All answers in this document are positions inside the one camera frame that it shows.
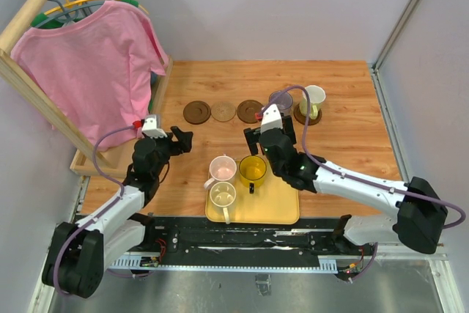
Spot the yellow plastic tray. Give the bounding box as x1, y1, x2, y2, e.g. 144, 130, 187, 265
205, 159, 300, 225

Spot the pink t-shirt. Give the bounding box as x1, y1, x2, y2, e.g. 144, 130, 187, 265
10, 1, 169, 150

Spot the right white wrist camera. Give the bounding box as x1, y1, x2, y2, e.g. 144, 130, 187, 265
260, 104, 283, 133

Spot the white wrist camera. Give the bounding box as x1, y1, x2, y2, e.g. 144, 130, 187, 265
260, 104, 283, 133
141, 114, 167, 139

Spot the purple mug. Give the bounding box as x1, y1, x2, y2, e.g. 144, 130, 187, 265
268, 91, 294, 116

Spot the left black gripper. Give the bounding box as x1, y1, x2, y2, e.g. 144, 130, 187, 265
145, 126, 193, 177

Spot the wooden clothes rack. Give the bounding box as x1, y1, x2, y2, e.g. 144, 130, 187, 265
1, 0, 173, 178

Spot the white green mug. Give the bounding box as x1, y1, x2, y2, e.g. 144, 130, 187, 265
299, 85, 327, 119

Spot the grey clothes hanger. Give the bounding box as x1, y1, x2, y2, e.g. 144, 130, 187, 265
30, 0, 103, 29

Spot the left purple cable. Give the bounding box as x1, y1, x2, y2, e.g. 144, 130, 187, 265
53, 120, 144, 296

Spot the pink mug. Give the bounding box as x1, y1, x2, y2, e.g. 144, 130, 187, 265
204, 155, 237, 190

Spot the green garment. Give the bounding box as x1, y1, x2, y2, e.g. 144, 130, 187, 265
31, 1, 104, 29

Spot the brown wooden coaster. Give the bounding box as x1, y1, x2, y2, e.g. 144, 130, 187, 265
237, 100, 262, 124
183, 100, 211, 125
293, 104, 322, 126

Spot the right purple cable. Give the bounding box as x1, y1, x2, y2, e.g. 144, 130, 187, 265
256, 84, 466, 232

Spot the woven rattan coaster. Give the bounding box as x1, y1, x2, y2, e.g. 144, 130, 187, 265
211, 101, 236, 122

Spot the cream mug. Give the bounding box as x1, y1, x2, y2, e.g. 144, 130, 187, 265
209, 181, 237, 224

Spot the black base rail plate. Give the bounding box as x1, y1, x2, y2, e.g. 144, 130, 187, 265
131, 214, 374, 268

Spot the aluminium frame post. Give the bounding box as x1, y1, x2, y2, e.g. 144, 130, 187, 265
373, 0, 446, 72

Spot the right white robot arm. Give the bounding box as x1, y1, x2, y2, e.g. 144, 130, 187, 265
243, 117, 448, 254

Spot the yellow transparent mug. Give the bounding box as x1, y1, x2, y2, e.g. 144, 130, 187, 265
238, 155, 267, 194

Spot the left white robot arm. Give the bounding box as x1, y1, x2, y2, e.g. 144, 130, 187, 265
42, 126, 193, 298

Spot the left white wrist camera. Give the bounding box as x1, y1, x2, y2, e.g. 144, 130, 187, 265
141, 114, 167, 139

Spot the purple cable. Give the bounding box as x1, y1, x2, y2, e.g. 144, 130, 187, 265
53, 120, 144, 296
256, 84, 466, 232

